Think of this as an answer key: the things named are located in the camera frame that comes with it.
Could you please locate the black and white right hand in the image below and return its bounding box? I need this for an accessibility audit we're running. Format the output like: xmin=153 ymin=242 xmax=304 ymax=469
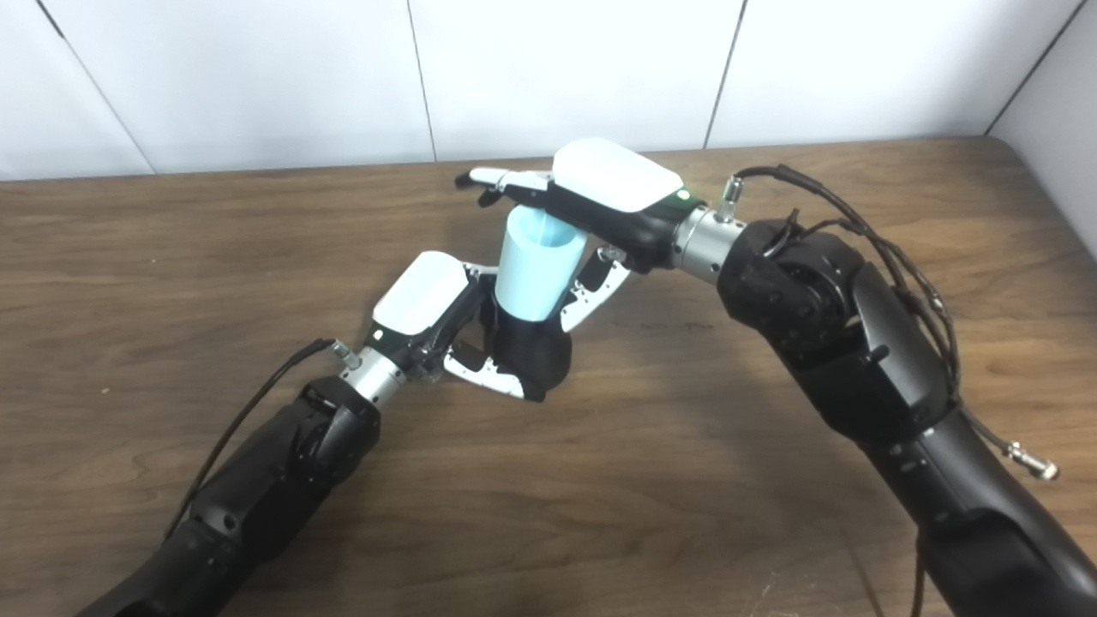
xmin=454 ymin=137 xmax=709 ymax=333

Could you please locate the black and white left hand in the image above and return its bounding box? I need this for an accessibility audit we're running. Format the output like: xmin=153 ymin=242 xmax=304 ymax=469
xmin=364 ymin=251 xmax=528 ymax=402

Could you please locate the light-blue hose piece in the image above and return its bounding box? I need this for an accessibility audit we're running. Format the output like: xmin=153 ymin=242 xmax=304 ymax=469
xmin=495 ymin=206 xmax=589 ymax=323

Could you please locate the black flared nozzle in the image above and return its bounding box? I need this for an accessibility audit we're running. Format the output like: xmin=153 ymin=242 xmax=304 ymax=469
xmin=493 ymin=308 xmax=573 ymax=404

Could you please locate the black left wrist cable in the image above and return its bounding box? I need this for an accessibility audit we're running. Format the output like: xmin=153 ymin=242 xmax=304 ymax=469
xmin=163 ymin=337 xmax=361 ymax=541

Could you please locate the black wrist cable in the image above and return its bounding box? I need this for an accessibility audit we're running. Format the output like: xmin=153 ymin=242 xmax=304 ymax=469
xmin=720 ymin=165 xmax=1060 ymax=617
xmin=163 ymin=337 xmax=361 ymax=541

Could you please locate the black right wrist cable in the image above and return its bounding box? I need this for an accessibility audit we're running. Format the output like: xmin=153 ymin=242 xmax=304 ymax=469
xmin=720 ymin=165 xmax=1060 ymax=617

